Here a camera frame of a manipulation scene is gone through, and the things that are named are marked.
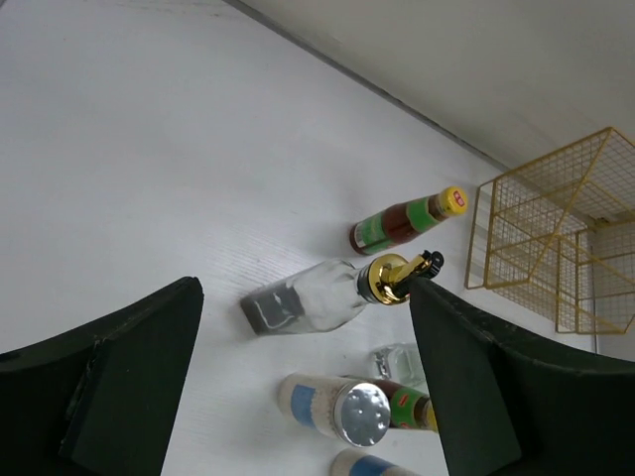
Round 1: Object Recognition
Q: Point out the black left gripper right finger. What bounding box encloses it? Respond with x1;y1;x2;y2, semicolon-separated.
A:
410;278;634;475

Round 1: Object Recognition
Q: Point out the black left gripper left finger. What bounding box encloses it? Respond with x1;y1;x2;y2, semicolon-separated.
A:
1;277;203;475

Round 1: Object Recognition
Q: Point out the salt shaker blue label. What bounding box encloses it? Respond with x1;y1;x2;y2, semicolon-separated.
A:
277;373;391;448
328;448;419;476

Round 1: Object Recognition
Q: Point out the glass oil bottle gold spout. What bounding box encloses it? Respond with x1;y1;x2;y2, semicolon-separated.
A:
240;251;445;336

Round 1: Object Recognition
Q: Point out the red sauce bottle yellow cap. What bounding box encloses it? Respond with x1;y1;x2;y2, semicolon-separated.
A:
349;186;468;256

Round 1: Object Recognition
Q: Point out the yellow wire rack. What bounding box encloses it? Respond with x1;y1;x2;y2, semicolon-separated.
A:
464;127;634;335

